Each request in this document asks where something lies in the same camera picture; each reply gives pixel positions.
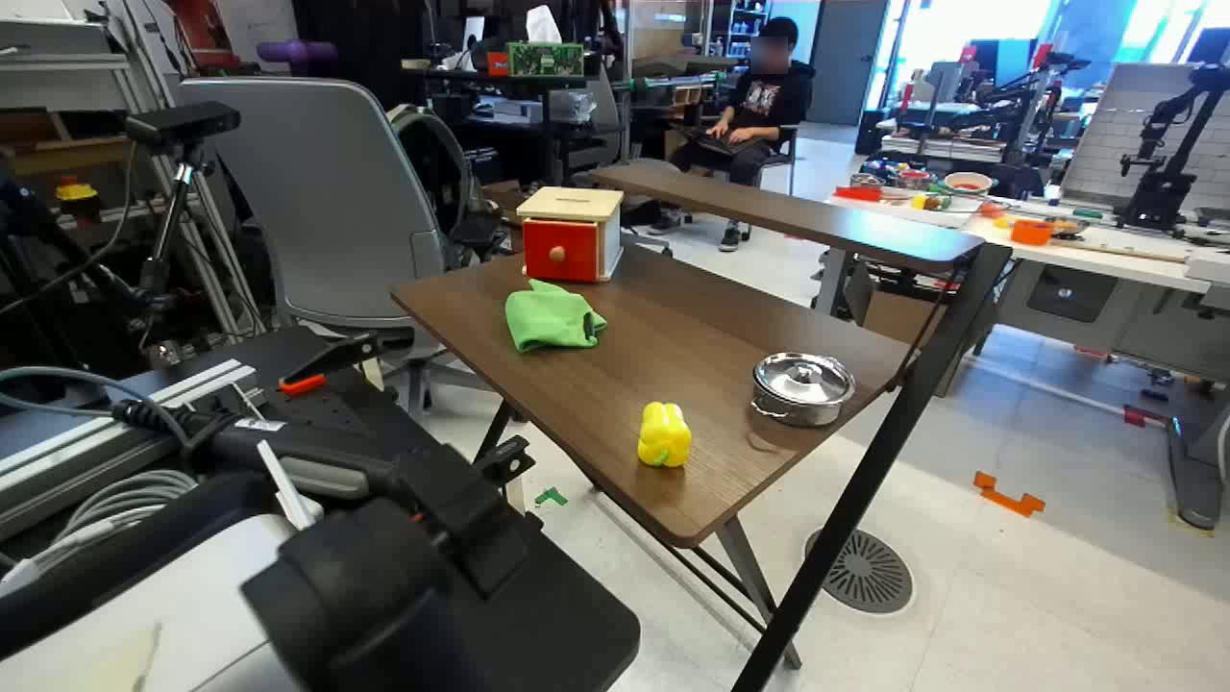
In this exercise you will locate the green microfiber towel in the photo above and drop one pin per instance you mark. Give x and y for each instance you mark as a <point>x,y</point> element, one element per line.
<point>546,321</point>

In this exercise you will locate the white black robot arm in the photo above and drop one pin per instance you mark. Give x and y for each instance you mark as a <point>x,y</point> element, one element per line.
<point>386,563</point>

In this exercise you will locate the dark wooden table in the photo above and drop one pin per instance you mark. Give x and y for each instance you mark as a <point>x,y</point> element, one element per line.
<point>665,348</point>

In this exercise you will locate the yellow toy bell pepper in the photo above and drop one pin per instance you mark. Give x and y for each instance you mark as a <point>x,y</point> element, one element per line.
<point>662,434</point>

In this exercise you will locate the red wooden drawer box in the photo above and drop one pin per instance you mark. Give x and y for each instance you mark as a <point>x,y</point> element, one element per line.
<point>564,242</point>

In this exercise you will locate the green tape piece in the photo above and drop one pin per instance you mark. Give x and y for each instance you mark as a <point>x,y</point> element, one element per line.
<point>551,497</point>

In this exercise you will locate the silver metal pot lid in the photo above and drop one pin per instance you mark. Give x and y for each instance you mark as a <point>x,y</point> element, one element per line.
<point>801,384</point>

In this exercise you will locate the seated person in black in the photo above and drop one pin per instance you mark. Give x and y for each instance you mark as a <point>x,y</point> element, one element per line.
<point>757,100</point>

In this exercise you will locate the green electronics box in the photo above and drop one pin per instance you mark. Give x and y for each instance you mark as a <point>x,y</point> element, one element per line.
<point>542,57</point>

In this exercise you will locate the small orange clip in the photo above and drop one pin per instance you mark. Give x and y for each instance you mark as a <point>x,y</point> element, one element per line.
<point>302,384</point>

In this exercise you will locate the grey office chair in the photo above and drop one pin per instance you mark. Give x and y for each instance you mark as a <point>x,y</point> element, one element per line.
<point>327,205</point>

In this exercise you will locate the round metal floor drain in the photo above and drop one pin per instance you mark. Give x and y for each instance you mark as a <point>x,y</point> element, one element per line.
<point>866,569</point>

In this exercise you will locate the orange plastic block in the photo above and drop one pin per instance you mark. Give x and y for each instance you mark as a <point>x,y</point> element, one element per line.
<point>1030,230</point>

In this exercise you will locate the white workbench desk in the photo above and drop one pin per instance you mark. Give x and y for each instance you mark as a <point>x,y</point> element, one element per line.
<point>1101,274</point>

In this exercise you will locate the orange plastic floor bracket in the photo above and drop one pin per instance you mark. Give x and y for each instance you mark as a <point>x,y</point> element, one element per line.
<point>1007,492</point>

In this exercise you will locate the aluminium extrusion rail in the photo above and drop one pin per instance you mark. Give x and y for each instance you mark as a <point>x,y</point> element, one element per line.
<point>100,428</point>

